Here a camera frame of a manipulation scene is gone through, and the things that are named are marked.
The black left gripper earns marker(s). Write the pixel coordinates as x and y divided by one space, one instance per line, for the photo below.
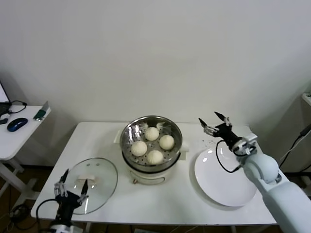
66 201

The round glass pot lid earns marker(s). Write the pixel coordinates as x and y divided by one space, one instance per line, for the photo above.
104 174

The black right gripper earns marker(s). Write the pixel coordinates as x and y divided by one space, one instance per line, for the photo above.
227 134

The perforated steel steamer basket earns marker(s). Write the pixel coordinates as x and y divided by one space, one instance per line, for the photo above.
127 145

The white steamed baozi bun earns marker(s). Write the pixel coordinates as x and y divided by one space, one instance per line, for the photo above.
166 142
151 133
138 148
154 157

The dark crumb scatter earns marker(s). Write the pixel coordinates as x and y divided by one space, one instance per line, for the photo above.
208 143

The blue computer mouse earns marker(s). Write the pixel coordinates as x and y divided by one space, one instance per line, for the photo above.
17 124

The white round plate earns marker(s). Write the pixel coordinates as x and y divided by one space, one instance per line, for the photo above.
213 184

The small black dongle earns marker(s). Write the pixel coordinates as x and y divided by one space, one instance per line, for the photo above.
3 121

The black laptop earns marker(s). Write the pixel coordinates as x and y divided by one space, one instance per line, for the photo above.
2 97

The white side stand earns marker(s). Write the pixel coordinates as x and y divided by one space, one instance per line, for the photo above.
306 100

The white side desk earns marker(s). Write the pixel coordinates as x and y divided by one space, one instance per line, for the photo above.
22 143

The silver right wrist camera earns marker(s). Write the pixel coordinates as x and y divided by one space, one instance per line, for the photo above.
246 144

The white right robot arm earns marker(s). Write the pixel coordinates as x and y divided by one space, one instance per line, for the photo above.
267 174

